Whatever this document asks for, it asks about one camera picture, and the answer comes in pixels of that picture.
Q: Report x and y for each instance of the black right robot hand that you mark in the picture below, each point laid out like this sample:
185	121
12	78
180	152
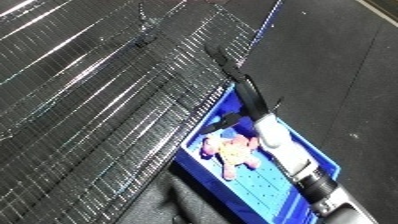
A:
249	93

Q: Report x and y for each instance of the orange pink soft toy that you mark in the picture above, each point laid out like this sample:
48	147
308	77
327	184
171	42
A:
235	153

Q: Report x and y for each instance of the pale right robot arm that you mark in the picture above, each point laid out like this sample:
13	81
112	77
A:
296	163

